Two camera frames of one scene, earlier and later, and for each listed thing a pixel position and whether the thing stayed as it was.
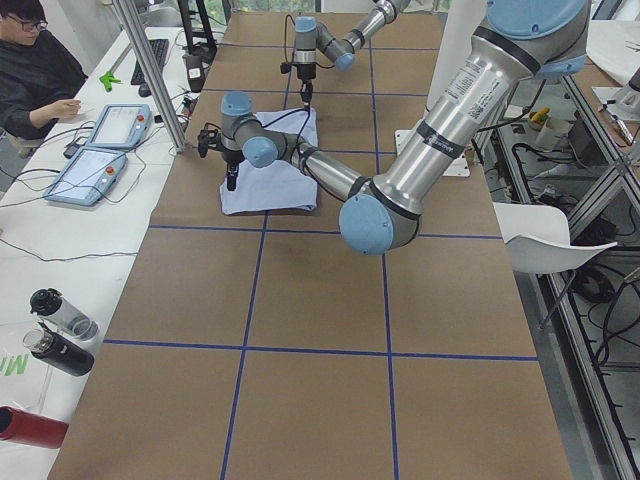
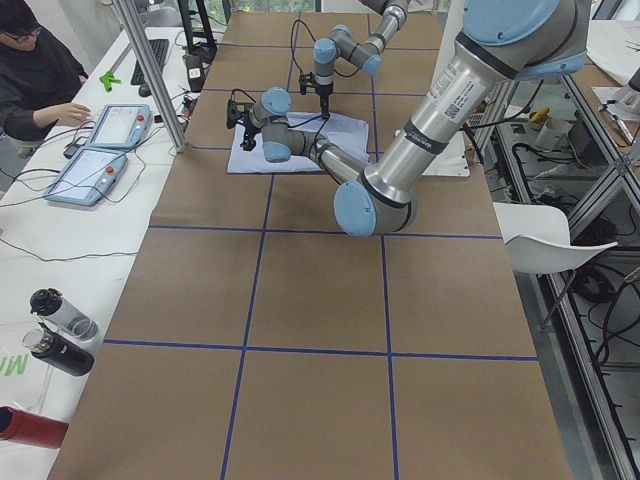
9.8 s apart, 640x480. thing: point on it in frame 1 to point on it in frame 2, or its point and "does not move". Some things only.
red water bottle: [20, 425] does not move
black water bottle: [59, 350] does not move
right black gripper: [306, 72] to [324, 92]
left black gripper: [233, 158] to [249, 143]
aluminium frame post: [155, 74] does not move
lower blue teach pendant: [88, 177] does not move
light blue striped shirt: [278, 186] to [347, 134]
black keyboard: [159, 47] does not move
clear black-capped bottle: [48, 304] does not move
